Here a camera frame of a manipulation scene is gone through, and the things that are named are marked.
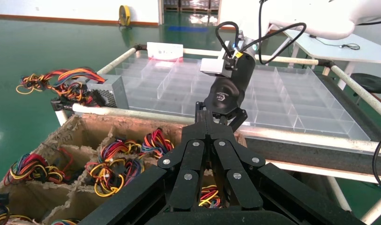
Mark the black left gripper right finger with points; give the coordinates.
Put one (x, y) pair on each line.
(240, 186)

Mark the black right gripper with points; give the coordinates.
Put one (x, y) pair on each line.
(227, 96)

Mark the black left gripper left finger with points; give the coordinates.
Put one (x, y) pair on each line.
(185, 186)

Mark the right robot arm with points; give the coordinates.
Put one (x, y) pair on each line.
(317, 15)

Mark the white label card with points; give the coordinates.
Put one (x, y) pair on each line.
(164, 51)

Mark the clear acrylic divider tray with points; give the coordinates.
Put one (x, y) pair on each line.
(302, 102)

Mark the brown cardboard divider box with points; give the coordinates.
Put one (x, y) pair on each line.
(94, 124)

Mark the distant stacked goods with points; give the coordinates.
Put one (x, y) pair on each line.
(193, 3)

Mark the white side table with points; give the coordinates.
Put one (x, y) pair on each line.
(333, 51)

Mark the yellow round fan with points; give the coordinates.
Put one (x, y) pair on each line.
(125, 15)

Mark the black round stool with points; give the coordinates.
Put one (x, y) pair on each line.
(372, 82)

